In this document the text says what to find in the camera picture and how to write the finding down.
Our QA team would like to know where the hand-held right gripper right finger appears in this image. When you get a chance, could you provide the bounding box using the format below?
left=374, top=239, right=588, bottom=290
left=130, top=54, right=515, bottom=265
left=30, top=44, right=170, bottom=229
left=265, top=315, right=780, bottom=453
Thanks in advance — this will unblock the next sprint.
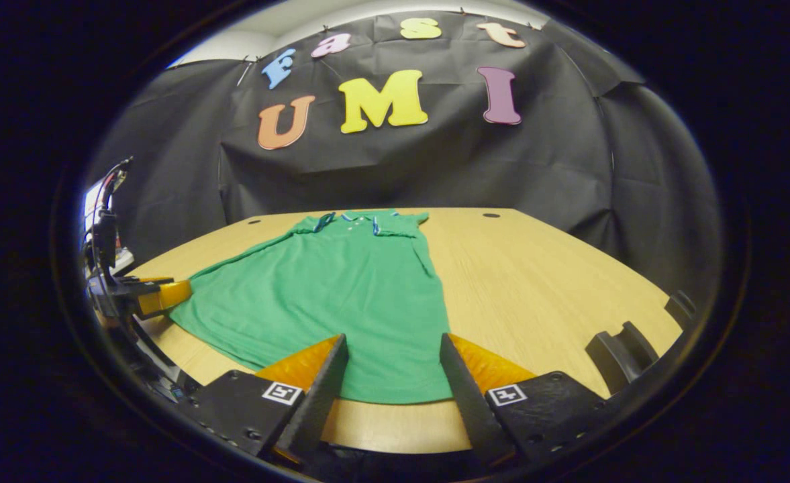
left=440, top=333, right=608, bottom=468

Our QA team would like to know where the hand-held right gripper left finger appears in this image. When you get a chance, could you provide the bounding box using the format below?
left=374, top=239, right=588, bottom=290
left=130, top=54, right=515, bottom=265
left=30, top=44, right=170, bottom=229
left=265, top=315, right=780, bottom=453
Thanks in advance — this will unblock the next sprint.
left=190, top=334, right=349, bottom=464

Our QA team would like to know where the green T-shirt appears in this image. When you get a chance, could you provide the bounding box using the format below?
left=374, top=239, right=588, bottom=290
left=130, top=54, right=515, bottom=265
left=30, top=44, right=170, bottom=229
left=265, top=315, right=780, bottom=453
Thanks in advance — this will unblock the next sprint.
left=166, top=210, right=452, bottom=405

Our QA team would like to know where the computer monitor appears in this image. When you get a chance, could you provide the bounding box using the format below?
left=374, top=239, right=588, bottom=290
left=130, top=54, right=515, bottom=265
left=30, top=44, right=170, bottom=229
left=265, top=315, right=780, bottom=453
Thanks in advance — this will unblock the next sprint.
left=85, top=181, right=103, bottom=232

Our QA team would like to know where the black backdrop cloth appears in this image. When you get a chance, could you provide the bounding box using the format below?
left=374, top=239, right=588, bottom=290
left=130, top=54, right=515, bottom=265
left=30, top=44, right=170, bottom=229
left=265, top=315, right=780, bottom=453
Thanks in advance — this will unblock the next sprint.
left=89, top=10, right=724, bottom=303

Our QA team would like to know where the black plastic bracket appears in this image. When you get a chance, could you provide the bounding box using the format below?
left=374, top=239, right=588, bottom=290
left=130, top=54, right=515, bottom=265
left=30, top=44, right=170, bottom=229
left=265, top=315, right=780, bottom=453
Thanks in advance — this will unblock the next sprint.
left=586, top=321, right=660, bottom=396

